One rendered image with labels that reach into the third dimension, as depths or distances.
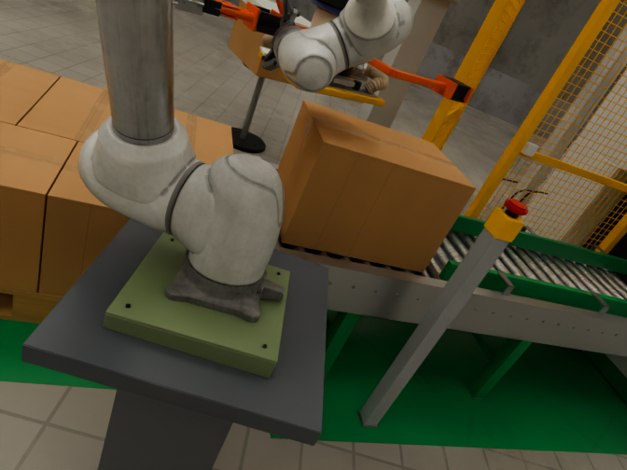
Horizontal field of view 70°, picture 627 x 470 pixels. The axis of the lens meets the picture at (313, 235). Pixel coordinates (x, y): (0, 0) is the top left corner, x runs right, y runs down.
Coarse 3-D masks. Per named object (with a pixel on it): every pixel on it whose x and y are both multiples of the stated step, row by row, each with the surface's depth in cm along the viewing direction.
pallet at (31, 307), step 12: (0, 288) 150; (0, 300) 160; (12, 300) 162; (24, 300) 154; (36, 300) 155; (48, 300) 156; (0, 312) 156; (12, 312) 156; (24, 312) 157; (36, 312) 158; (48, 312) 159
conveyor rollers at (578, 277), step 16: (448, 240) 217; (464, 240) 228; (336, 256) 170; (448, 256) 209; (464, 256) 212; (512, 256) 233; (528, 256) 238; (544, 256) 248; (416, 272) 183; (432, 272) 188; (512, 272) 218; (528, 272) 222; (544, 272) 234; (560, 272) 237; (576, 272) 248; (592, 272) 258; (608, 272) 268; (592, 288) 237; (608, 288) 247; (624, 288) 257
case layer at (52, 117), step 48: (0, 96) 171; (48, 96) 186; (96, 96) 203; (0, 144) 146; (48, 144) 157; (192, 144) 200; (0, 192) 131; (48, 192) 137; (0, 240) 140; (48, 240) 143; (96, 240) 146; (48, 288) 153
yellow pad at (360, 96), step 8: (288, 80) 131; (296, 88) 128; (328, 88) 134; (336, 88) 136; (344, 88) 139; (352, 88) 143; (360, 88) 148; (336, 96) 136; (344, 96) 138; (352, 96) 139; (360, 96) 140; (368, 96) 143; (376, 96) 145; (376, 104) 145
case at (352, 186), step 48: (288, 144) 178; (336, 144) 142; (384, 144) 163; (432, 144) 190; (288, 192) 164; (336, 192) 151; (384, 192) 155; (432, 192) 158; (288, 240) 159; (336, 240) 163; (384, 240) 167; (432, 240) 171
